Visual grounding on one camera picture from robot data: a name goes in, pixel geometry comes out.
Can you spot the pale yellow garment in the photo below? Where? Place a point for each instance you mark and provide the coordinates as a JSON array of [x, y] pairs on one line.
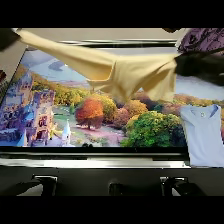
[[133, 75]]

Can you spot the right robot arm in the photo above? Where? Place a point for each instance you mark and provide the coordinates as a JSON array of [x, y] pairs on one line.
[[203, 68]]

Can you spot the pale blue shirt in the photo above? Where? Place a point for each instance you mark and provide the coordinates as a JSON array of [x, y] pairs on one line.
[[203, 136]]

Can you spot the purple patterned garment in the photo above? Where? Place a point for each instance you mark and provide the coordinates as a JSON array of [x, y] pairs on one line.
[[205, 38]]

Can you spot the silver frame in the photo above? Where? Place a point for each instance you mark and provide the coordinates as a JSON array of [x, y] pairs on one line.
[[100, 163]]

